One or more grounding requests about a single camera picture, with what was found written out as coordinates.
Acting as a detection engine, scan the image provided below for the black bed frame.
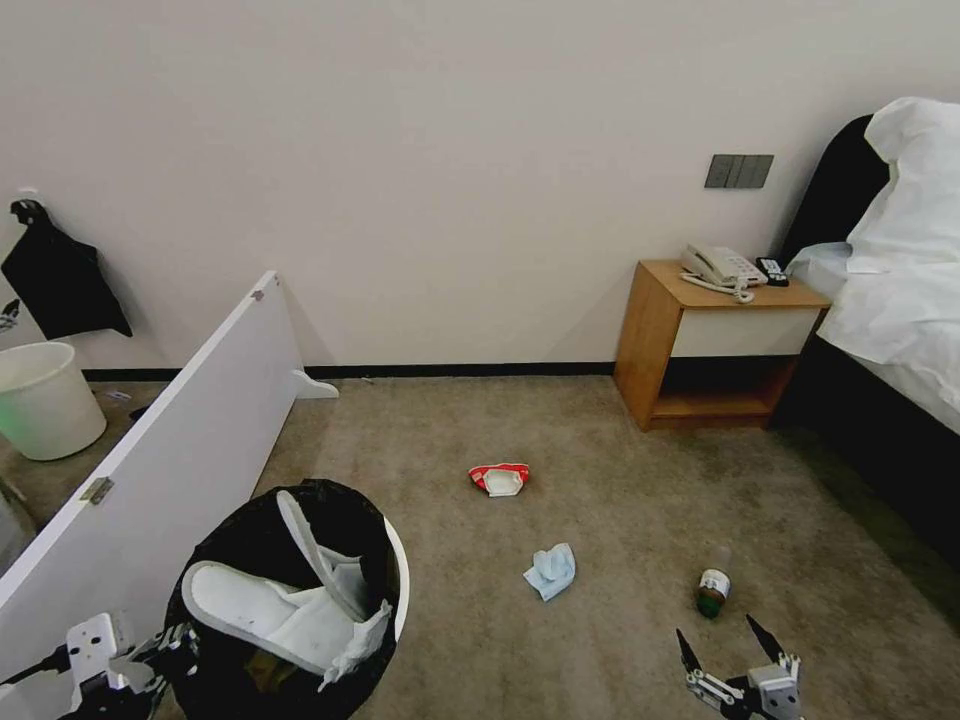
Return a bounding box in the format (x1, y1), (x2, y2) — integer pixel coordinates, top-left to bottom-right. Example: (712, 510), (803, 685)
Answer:
(770, 328), (960, 575)

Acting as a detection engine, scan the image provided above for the black hanging bag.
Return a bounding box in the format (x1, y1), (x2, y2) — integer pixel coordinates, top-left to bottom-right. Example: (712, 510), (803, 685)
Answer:
(0, 199), (136, 341)

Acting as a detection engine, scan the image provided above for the black bed headboard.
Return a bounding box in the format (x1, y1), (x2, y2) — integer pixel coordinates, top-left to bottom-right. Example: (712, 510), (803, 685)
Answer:
(778, 113), (892, 265)

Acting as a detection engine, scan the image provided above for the white flat slipper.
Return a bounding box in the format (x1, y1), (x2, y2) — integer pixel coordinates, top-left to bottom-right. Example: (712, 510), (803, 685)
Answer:
(182, 558), (374, 674)

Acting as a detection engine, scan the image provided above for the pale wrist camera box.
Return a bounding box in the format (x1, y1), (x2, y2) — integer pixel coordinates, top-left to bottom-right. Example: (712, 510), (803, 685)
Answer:
(64, 612), (138, 690)
(748, 662), (802, 720)

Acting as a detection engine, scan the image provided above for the white upright slipper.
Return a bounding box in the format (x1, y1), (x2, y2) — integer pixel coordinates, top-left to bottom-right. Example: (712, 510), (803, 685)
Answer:
(275, 488), (370, 624)

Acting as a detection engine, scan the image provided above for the round trash bin black liner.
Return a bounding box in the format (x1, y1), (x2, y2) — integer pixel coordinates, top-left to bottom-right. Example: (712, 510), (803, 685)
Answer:
(163, 478), (412, 720)

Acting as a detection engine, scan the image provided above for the crumpled white tissue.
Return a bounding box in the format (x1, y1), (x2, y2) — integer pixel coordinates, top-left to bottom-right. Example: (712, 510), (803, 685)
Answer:
(317, 599), (396, 694)

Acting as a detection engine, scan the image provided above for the left gripper finger with bars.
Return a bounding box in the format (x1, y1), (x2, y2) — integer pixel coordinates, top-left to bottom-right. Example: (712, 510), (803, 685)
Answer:
(131, 625), (202, 676)

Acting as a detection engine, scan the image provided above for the grey wall switch panel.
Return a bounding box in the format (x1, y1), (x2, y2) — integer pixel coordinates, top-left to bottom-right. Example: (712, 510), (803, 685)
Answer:
(704, 153), (776, 190)

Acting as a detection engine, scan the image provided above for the pale blue bed sheet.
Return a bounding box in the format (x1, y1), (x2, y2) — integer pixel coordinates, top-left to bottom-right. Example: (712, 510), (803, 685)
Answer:
(785, 240), (858, 303)

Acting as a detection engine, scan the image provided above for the wooden nightstand white drawer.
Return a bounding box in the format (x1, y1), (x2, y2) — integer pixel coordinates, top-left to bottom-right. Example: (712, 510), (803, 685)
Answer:
(612, 258), (835, 433)

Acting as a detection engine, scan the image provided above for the green bottle with label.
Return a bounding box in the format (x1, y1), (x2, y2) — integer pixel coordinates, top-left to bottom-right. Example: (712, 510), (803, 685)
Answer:
(693, 545), (734, 622)

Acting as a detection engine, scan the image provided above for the white corded telephone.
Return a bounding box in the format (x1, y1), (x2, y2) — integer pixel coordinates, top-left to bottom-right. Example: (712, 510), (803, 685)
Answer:
(678, 243), (771, 304)

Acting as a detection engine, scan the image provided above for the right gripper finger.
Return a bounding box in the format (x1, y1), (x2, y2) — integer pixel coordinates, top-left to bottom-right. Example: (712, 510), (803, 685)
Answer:
(674, 627), (751, 712)
(744, 613), (801, 680)

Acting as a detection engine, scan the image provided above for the white plastic bucket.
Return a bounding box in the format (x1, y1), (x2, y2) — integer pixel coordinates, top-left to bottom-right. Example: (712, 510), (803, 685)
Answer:
(0, 341), (109, 462)

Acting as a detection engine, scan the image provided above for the crumpled pale blue tissue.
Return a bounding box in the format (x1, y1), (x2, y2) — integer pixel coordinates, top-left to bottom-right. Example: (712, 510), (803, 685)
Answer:
(522, 542), (580, 604)

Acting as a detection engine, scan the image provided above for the red and white wrapper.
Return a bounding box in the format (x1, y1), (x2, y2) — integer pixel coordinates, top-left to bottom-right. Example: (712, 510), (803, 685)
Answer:
(468, 462), (533, 499)

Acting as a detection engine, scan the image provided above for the white partition board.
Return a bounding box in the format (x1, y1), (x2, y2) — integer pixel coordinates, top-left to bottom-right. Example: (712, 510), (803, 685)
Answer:
(0, 270), (341, 710)

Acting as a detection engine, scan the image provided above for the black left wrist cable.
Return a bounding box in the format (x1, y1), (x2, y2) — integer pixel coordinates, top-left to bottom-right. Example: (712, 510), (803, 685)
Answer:
(0, 649), (75, 688)

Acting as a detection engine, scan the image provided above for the white duvet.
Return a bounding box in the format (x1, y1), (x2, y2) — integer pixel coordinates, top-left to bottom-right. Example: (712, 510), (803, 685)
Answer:
(815, 96), (960, 439)

